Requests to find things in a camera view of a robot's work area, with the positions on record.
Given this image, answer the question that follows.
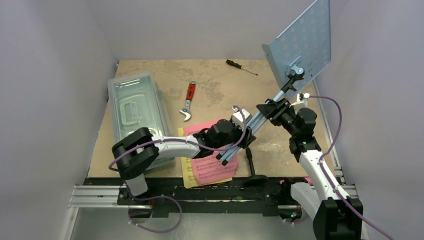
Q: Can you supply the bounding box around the red handled adjustable wrench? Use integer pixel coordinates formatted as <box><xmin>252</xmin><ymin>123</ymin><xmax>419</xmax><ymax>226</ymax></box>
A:
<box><xmin>179</xmin><ymin>80</ymin><xmax>196</xmax><ymax>122</ymax></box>

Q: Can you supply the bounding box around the blue perforated music stand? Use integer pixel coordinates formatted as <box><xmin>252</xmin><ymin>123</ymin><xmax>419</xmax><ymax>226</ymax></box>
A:
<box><xmin>218</xmin><ymin>0</ymin><xmax>331</xmax><ymax>163</ymax></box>

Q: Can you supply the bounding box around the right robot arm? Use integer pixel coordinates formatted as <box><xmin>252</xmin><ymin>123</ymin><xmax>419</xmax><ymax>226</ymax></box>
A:
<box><xmin>256</xmin><ymin>98</ymin><xmax>363</xmax><ymax>240</ymax></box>

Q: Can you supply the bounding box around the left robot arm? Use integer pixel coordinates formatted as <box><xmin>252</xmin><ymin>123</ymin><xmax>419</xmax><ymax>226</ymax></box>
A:
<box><xmin>108</xmin><ymin>119</ymin><xmax>255</xmax><ymax>205</ymax></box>

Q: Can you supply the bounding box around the black microphone stand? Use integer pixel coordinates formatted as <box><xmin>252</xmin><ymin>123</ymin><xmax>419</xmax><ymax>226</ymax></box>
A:
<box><xmin>243</xmin><ymin>147</ymin><xmax>268</xmax><ymax>187</ymax></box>

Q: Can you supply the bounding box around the pink sheet music page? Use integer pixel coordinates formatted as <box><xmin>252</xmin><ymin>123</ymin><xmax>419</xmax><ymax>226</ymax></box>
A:
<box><xmin>183</xmin><ymin>117</ymin><xmax>240</xmax><ymax>186</ymax></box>

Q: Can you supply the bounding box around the black yellow screwdriver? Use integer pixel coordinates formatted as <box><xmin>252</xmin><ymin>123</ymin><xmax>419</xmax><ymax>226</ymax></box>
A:
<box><xmin>225</xmin><ymin>59</ymin><xmax>258</xmax><ymax>76</ymax></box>

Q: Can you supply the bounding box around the yellow sheet music page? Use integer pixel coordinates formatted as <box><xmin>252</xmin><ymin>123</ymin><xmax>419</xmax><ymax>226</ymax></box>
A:
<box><xmin>177</xmin><ymin>127</ymin><xmax>233</xmax><ymax>190</ymax></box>

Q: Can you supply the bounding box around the clear plastic storage box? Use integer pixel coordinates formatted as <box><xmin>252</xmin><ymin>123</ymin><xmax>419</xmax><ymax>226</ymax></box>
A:
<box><xmin>107</xmin><ymin>71</ymin><xmax>177</xmax><ymax>176</ymax></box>

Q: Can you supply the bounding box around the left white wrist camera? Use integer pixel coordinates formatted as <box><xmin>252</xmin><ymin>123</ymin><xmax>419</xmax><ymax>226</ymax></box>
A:
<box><xmin>230</xmin><ymin>107</ymin><xmax>252</xmax><ymax>130</ymax></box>

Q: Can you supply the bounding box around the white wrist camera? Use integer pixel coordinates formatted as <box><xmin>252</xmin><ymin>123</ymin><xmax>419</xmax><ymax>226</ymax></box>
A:
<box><xmin>230</xmin><ymin>107</ymin><xmax>252</xmax><ymax>130</ymax></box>
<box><xmin>291</xmin><ymin>92</ymin><xmax>311</xmax><ymax>107</ymax></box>

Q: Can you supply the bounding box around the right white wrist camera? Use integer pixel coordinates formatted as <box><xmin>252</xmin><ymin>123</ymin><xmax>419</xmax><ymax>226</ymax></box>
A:
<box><xmin>291</xmin><ymin>92</ymin><xmax>311</xmax><ymax>107</ymax></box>

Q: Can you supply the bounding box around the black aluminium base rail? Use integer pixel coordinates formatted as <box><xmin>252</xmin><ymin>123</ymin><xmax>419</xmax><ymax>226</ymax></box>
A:
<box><xmin>69</xmin><ymin>177</ymin><xmax>302</xmax><ymax>218</ymax></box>

